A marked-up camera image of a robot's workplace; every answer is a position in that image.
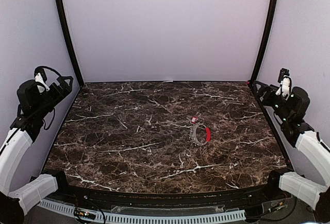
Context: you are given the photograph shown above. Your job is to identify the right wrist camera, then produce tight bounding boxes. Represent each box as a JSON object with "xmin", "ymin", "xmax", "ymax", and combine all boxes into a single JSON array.
[{"xmin": 275, "ymin": 68, "xmax": 292, "ymax": 98}]

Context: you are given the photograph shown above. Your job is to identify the left black frame post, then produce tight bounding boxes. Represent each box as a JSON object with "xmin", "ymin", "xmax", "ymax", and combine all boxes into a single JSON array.
[{"xmin": 55, "ymin": 0, "xmax": 84, "ymax": 88}]

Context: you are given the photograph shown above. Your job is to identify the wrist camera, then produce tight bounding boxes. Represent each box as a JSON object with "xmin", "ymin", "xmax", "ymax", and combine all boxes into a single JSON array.
[
  {"xmin": 275, "ymin": 68, "xmax": 292, "ymax": 98},
  {"xmin": 34, "ymin": 66, "xmax": 50, "ymax": 93}
]

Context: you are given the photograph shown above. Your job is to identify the black front rail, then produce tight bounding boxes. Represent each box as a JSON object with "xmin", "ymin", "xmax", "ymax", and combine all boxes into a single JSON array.
[{"xmin": 49, "ymin": 166, "xmax": 296, "ymax": 215}]

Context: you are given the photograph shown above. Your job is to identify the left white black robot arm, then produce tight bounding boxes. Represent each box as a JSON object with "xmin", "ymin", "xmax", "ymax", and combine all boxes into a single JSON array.
[{"xmin": 1, "ymin": 73, "xmax": 73, "ymax": 223}]

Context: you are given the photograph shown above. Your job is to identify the black frame post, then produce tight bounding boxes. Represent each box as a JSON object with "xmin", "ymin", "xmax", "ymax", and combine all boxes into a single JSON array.
[
  {"xmin": 250, "ymin": 0, "xmax": 277, "ymax": 83},
  {"xmin": 55, "ymin": 0, "xmax": 84, "ymax": 88}
]

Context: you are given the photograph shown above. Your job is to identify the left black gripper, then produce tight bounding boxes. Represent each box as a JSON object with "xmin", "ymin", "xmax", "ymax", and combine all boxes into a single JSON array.
[{"xmin": 34, "ymin": 76, "xmax": 73, "ymax": 118}]

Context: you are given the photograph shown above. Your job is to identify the right black frame post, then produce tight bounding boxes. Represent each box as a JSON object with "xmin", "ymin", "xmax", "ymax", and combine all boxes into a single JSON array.
[{"xmin": 250, "ymin": 0, "xmax": 277, "ymax": 83}]

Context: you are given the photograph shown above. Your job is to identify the large keyring with red sleeve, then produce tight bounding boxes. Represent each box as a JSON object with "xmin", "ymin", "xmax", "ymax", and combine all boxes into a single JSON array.
[{"xmin": 190, "ymin": 124, "xmax": 211, "ymax": 146}]

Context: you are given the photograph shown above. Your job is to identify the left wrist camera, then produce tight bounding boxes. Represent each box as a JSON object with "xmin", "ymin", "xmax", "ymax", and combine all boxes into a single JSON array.
[{"xmin": 34, "ymin": 66, "xmax": 50, "ymax": 93}]

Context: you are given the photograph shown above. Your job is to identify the small green circuit board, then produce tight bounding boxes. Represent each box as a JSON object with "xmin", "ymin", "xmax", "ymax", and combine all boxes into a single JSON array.
[{"xmin": 74, "ymin": 209, "xmax": 96, "ymax": 220}]

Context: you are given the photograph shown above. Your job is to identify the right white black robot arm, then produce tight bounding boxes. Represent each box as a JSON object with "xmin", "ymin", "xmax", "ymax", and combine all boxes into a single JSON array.
[{"xmin": 252, "ymin": 81, "xmax": 329, "ymax": 222}]

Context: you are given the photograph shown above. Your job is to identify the red key tag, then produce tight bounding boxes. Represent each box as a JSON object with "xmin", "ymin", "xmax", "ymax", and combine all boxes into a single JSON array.
[{"xmin": 191, "ymin": 116, "xmax": 197, "ymax": 124}]

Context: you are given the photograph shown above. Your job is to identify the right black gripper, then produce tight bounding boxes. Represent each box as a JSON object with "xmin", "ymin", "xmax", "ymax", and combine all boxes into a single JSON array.
[{"xmin": 254, "ymin": 81, "xmax": 292, "ymax": 123}]

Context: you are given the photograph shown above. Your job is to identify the white slotted cable duct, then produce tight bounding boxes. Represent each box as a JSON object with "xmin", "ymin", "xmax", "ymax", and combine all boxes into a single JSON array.
[{"xmin": 38, "ymin": 199, "xmax": 246, "ymax": 224}]

